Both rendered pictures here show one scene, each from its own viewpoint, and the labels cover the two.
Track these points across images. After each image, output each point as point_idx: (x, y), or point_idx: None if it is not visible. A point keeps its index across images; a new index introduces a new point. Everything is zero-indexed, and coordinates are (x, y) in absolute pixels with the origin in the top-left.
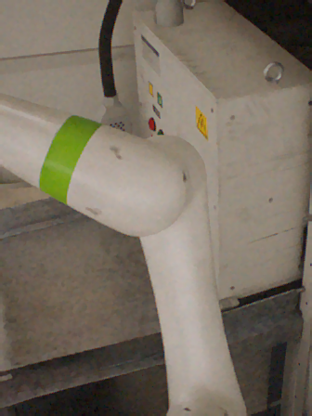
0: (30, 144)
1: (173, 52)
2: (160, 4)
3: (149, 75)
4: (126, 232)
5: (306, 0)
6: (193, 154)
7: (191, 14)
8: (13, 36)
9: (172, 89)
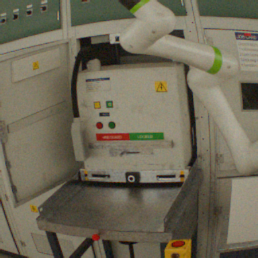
0: (207, 48)
1: (126, 68)
2: (94, 61)
3: (94, 98)
4: (234, 73)
5: None
6: None
7: None
8: (12, 110)
9: (126, 89)
